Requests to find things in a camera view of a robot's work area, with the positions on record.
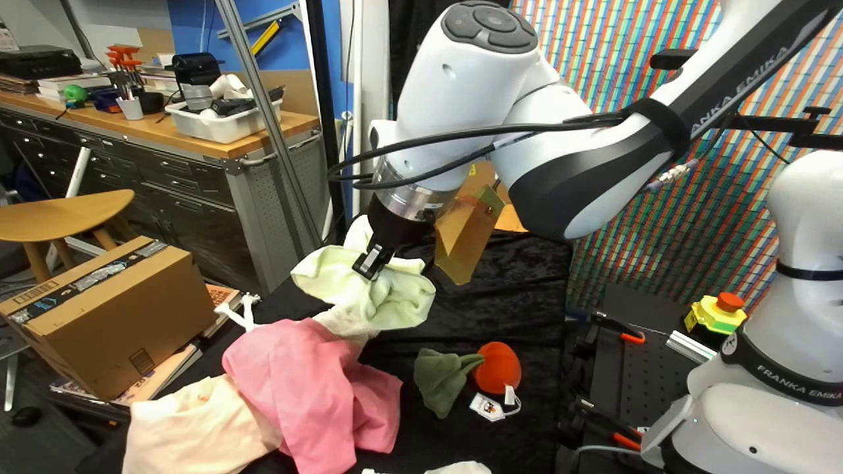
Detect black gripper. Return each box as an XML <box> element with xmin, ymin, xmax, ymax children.
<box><xmin>353</xmin><ymin>197</ymin><xmax>436</xmax><ymax>280</ymax></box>

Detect light green cloth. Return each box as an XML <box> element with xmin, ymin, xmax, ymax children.
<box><xmin>291</xmin><ymin>216</ymin><xmax>438</xmax><ymax>340</ymax></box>

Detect dark green cloth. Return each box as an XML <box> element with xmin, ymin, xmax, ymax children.
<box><xmin>415</xmin><ymin>347</ymin><xmax>482</xmax><ymax>419</ymax></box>

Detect pink shirt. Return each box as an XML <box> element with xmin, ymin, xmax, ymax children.
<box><xmin>221</xmin><ymin>320</ymin><xmax>403</xmax><ymax>474</ymax></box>

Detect white cloth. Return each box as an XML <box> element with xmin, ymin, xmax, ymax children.
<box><xmin>424</xmin><ymin>462</ymin><xmax>494</xmax><ymax>474</ymax></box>

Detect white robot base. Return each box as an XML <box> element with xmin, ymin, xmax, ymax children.
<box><xmin>640</xmin><ymin>151</ymin><xmax>843</xmax><ymax>474</ymax></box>

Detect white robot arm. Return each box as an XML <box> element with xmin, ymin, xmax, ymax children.
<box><xmin>353</xmin><ymin>0</ymin><xmax>840</xmax><ymax>278</ymax></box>

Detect black table cloth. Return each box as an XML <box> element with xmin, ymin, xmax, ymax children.
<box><xmin>76</xmin><ymin>204</ymin><xmax>578</xmax><ymax>474</ymax></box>

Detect wooden workbench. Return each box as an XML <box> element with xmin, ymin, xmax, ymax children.
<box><xmin>0</xmin><ymin>92</ymin><xmax>329</xmax><ymax>292</ymax></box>

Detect white plastic bin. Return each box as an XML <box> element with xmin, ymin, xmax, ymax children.
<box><xmin>166</xmin><ymin>101</ymin><xmax>267</xmax><ymax>146</ymax></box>

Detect cream tote bag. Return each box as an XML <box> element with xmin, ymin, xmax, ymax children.
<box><xmin>122</xmin><ymin>378</ymin><xmax>271</xmax><ymax>474</ymax></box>

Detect cardboard box on floor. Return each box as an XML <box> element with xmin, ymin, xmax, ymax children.
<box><xmin>0</xmin><ymin>238</ymin><xmax>213</xmax><ymax>400</ymax></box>

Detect yellow red emergency button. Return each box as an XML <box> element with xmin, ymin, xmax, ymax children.
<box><xmin>682</xmin><ymin>292</ymin><xmax>745</xmax><ymax>334</ymax></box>

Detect wooden stool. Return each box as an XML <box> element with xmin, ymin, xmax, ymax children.
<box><xmin>0</xmin><ymin>191</ymin><xmax>136</xmax><ymax>283</ymax></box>

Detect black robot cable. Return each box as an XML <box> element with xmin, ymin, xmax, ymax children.
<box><xmin>329</xmin><ymin>101</ymin><xmax>670</xmax><ymax>192</ymax></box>

